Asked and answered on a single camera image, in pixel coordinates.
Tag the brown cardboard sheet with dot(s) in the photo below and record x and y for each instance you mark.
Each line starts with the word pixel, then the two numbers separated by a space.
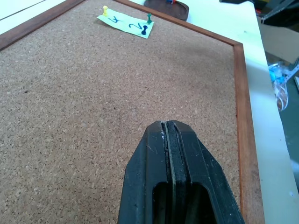
pixel 280 39

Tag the green paper note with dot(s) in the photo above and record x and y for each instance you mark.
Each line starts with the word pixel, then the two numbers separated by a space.
pixel 125 24

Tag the dark brown wooden tray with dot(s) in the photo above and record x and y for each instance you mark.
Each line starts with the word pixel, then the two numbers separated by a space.
pixel 171 8

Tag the clear plastic bag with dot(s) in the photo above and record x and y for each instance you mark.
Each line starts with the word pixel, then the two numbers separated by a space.
pixel 279 86

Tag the green push pin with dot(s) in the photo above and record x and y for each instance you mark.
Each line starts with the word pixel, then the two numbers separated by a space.
pixel 149 18

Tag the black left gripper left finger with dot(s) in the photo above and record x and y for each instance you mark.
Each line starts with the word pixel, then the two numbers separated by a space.
pixel 140 177

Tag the cork board with wooden frame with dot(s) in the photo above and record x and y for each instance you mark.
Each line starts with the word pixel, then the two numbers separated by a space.
pixel 93 105

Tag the black box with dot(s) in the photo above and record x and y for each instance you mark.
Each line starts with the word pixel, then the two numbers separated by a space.
pixel 282 14

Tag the dark blue push pin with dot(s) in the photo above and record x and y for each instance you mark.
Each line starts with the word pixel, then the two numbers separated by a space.
pixel 144 31

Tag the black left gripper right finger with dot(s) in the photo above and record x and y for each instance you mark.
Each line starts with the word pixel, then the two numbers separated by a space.
pixel 205 177

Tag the yellow push pin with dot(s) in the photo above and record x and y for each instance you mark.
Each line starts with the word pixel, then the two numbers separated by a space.
pixel 105 10

